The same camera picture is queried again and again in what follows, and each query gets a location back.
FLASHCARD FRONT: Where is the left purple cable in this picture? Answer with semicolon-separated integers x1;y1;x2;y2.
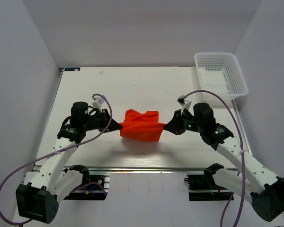
0;94;113;225

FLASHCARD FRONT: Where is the orange t shirt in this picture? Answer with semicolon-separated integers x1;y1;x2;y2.
120;109;165;142

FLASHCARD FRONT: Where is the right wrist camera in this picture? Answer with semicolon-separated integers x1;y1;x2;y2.
177;96;192;115

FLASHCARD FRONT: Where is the blue label sticker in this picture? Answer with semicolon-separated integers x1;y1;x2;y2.
64;67;80;71

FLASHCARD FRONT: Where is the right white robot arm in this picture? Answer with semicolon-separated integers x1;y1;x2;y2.
164;103;284;222

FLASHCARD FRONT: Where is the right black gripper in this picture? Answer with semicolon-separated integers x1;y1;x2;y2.
164;109;204;135

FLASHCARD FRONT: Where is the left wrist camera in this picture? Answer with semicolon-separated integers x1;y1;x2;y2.
92;94;106;113

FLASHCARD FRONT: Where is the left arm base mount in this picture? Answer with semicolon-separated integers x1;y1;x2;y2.
63;165;108;201

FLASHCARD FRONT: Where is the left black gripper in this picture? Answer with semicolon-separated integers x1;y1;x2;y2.
83;108;123;133

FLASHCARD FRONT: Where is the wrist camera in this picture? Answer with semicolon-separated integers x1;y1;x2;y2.
177;96;192;115
92;94;106;113

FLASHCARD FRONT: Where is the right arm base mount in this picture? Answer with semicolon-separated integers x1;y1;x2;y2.
184;164;232;201

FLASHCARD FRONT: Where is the white plastic mesh basket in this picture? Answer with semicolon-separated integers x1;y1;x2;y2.
194;52;249;101

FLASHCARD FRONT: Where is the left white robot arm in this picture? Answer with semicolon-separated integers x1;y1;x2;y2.
16;102;122;224

